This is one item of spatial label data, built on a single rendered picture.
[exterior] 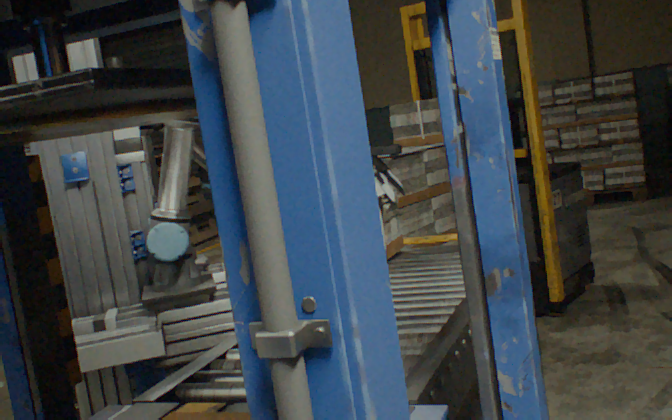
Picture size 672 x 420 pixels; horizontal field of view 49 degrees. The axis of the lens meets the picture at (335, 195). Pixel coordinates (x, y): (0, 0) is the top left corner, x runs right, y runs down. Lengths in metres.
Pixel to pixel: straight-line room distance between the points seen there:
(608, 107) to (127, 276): 6.17
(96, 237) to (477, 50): 1.75
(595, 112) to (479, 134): 6.99
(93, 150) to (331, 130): 2.10
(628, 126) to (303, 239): 7.59
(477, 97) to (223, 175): 0.61
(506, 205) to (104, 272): 1.74
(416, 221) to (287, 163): 2.97
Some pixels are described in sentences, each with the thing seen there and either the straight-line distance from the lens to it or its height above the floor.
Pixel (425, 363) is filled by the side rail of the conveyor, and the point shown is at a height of 0.80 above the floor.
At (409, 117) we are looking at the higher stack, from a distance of 3.87.
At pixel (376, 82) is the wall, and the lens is 10.10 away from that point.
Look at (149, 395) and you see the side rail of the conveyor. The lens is 1.48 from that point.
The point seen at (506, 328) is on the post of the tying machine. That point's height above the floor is 0.94.
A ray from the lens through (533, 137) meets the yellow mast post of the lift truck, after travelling 4.13.
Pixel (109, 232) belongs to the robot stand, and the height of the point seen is 1.01.
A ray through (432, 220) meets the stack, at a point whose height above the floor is 0.73.
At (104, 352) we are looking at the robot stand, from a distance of 2.26.
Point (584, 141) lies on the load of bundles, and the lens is 8.01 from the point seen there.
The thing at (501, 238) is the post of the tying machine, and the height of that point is 1.06.
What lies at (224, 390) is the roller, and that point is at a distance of 1.43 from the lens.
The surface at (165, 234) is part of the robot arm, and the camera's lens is 2.17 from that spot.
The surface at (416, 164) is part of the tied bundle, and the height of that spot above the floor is 1.00.
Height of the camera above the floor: 1.25
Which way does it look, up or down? 6 degrees down
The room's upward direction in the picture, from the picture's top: 9 degrees counter-clockwise
